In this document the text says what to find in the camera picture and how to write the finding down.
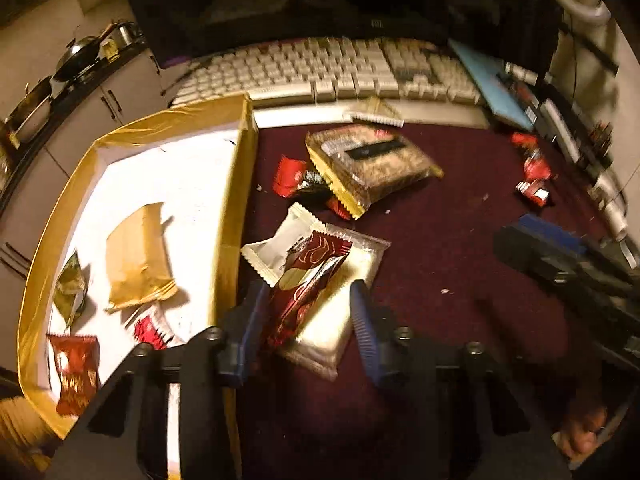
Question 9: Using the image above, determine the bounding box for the small cream snack packet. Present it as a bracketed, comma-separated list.
[347, 95, 405, 129]

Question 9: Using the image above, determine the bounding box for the metal wok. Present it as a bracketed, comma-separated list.
[50, 22, 132, 82]

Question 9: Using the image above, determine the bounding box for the dark red snack bar packet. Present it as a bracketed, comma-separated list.
[264, 230, 354, 350]

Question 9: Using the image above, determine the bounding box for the white marker pen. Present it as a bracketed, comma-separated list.
[504, 61, 539, 86]

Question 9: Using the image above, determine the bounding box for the dark red desk mat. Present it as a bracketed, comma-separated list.
[234, 121, 632, 480]

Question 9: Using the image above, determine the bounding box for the red gold-print snack packet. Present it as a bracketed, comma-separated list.
[46, 334, 101, 418]

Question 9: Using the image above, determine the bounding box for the blue notebook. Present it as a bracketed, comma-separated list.
[446, 37, 539, 134]

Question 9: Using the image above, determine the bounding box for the gold-edged white box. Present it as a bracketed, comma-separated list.
[17, 92, 261, 480]

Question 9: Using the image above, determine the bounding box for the large metal pot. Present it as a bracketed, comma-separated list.
[4, 77, 55, 145]

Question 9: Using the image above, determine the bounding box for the white tube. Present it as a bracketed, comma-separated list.
[589, 169, 629, 242]

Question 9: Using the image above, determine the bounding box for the tan snack packet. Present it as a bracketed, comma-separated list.
[104, 202, 179, 312]

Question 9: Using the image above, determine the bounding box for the red black snack packet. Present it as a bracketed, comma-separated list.
[272, 154, 354, 221]

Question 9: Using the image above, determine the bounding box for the small green gold snack packet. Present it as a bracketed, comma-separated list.
[52, 250, 89, 331]

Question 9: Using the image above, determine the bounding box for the small metal pot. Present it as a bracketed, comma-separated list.
[114, 19, 139, 47]

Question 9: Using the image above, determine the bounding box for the large brown gold-edged snack packet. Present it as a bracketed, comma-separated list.
[305, 123, 445, 220]

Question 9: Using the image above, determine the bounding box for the small red white snack packet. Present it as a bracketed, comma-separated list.
[133, 309, 177, 352]

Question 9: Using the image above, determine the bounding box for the black monitor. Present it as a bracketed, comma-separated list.
[114, 0, 553, 63]

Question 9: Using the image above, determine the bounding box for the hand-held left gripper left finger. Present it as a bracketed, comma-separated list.
[45, 279, 272, 480]

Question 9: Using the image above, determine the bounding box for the beige keyboard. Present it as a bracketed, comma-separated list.
[166, 35, 489, 109]

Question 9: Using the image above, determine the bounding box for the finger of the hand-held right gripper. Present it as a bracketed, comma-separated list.
[517, 213, 640, 283]
[493, 226, 640, 318]

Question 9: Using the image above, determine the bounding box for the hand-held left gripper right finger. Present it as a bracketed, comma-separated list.
[349, 281, 572, 480]

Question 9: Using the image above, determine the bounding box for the person's right hand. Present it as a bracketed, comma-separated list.
[554, 400, 627, 462]

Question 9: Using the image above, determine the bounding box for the white kitchen cabinet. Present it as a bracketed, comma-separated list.
[0, 47, 168, 291]

